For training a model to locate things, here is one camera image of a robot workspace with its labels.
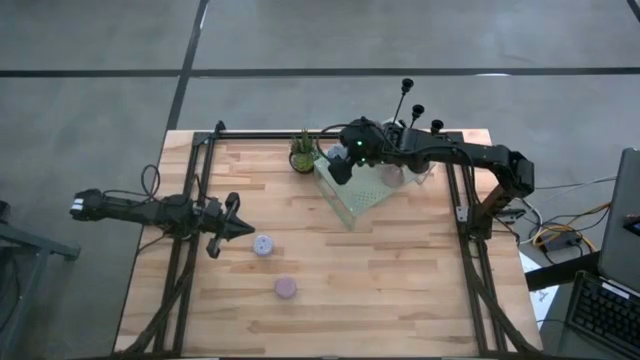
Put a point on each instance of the black keyboard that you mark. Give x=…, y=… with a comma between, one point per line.
x=605, y=315

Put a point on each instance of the white paper sheet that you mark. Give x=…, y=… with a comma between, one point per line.
x=542, y=300

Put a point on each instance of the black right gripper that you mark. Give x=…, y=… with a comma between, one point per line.
x=377, y=147

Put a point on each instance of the tall black candlestick holder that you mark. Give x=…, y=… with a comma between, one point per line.
x=407, y=85

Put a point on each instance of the grey metal stand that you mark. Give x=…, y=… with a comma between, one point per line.
x=40, y=245

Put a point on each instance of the black power adapter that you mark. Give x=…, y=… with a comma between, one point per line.
x=562, y=242

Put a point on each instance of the green perforated metal shelf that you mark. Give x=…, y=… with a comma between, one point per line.
x=360, y=200

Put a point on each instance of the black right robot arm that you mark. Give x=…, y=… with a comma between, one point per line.
x=480, y=155

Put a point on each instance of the black aluminium table frame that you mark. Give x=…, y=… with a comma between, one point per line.
x=330, y=135

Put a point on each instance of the pink floral pattern candle tin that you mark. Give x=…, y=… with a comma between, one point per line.
x=285, y=288

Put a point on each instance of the short black candlestick holder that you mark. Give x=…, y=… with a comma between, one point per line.
x=437, y=126

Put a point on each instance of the pink glass candle holder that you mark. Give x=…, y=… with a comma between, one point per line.
x=392, y=177

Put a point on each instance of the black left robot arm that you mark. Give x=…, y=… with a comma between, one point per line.
x=130, y=212

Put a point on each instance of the grey laptop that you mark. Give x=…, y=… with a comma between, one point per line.
x=620, y=225

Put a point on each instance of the purple leaf pattern candle tin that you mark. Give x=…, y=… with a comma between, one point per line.
x=263, y=245

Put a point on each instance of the medium black candlestick holder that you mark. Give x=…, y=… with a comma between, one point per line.
x=417, y=110

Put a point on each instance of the blue leaf pattern candle tin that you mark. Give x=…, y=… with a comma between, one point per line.
x=336, y=151

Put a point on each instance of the succulent plant in pot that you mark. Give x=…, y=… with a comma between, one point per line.
x=302, y=161

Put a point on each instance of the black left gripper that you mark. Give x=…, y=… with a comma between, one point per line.
x=217, y=225

